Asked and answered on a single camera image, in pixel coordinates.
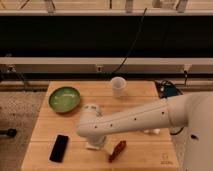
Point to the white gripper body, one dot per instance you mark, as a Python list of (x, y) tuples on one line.
[(104, 143)]

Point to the white sponge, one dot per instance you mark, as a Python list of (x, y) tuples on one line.
[(92, 147)]

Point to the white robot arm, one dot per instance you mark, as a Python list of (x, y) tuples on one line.
[(194, 111)]

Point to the green ceramic bowl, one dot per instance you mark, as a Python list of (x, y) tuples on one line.
[(64, 99)]

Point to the brown wooden boat-shaped object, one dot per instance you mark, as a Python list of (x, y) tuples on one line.
[(117, 150)]

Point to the black rectangular block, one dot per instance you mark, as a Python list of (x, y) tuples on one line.
[(59, 148)]

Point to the white plastic bottle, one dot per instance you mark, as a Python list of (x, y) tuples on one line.
[(152, 131)]

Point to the translucent plastic cup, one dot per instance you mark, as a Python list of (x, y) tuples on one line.
[(118, 85)]

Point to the blue power adapter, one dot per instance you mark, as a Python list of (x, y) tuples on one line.
[(167, 89)]

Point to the black knob at left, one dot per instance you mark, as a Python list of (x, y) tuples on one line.
[(9, 132)]

